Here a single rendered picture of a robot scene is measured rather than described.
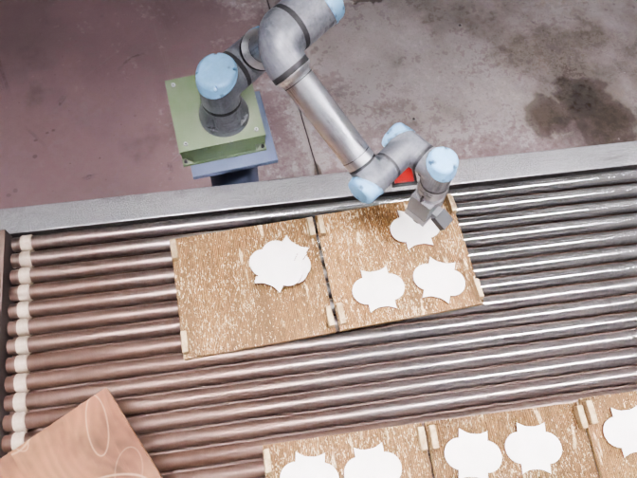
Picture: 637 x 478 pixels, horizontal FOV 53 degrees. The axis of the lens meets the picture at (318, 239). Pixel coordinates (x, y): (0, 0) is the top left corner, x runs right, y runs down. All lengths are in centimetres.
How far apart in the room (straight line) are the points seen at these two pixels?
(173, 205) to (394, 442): 91
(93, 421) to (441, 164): 102
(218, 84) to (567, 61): 227
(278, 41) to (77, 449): 103
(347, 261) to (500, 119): 169
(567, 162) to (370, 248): 70
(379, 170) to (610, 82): 231
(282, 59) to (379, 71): 194
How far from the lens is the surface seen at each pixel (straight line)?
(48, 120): 336
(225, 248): 184
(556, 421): 183
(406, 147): 156
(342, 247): 183
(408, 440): 172
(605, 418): 189
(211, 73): 183
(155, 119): 322
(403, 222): 188
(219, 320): 177
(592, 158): 220
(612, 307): 200
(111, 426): 165
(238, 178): 219
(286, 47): 145
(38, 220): 202
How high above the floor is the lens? 262
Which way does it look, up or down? 66 degrees down
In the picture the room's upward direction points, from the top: 6 degrees clockwise
